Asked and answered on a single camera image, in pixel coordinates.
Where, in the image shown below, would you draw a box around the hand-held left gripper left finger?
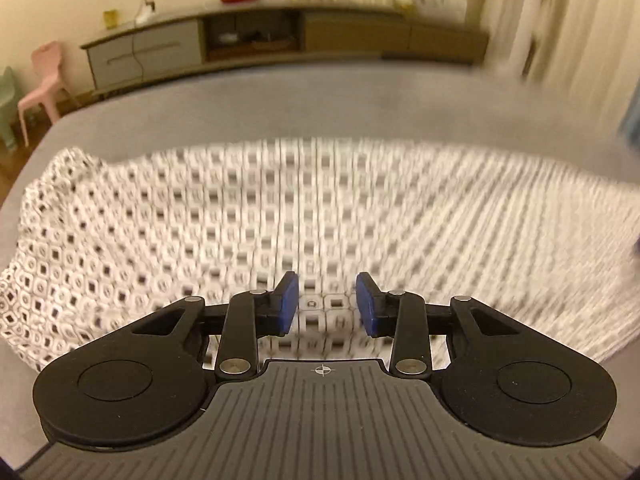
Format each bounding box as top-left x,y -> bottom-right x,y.
127,271 -> 300,380

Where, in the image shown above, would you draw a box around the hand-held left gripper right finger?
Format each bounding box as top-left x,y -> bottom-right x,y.
356,271 -> 531,380

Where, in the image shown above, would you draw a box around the white black-patterned pants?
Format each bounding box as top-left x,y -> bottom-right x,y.
0,135 -> 640,366

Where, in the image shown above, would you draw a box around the long grey-brown TV cabinet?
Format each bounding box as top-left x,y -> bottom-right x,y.
80,2 -> 491,96

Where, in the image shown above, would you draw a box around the white standing air conditioner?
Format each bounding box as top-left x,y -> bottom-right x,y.
505,10 -> 538,78

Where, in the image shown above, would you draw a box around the white basket of small boxes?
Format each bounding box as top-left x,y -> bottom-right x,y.
415,0 -> 468,16

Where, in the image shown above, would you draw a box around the pink plastic chair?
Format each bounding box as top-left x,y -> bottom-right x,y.
19,42 -> 78,146

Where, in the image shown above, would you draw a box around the green plastic chair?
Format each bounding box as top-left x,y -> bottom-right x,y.
0,66 -> 23,153

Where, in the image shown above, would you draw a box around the cream curtain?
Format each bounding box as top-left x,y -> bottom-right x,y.
482,0 -> 640,126

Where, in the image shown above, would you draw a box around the black power strip cable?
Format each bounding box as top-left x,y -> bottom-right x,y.
130,10 -> 147,78

